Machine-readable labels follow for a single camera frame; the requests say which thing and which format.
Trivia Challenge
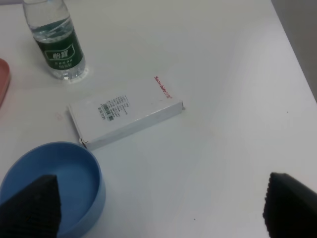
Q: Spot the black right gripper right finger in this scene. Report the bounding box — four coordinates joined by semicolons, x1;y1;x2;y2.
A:
263;173;317;238

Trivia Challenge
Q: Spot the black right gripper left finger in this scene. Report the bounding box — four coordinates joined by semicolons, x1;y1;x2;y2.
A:
0;175;61;238

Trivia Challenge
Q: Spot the blue plastic bowl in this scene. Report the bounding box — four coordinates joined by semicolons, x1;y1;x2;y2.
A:
0;142;106;238

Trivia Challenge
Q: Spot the white flat cardboard box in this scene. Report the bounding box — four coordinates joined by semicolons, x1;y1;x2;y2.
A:
68;76;183;150

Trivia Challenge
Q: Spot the pink square plate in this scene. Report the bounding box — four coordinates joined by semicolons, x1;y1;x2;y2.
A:
0;59;11;106

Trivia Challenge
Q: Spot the clear water bottle green label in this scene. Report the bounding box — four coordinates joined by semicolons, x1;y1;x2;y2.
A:
22;0;86;80

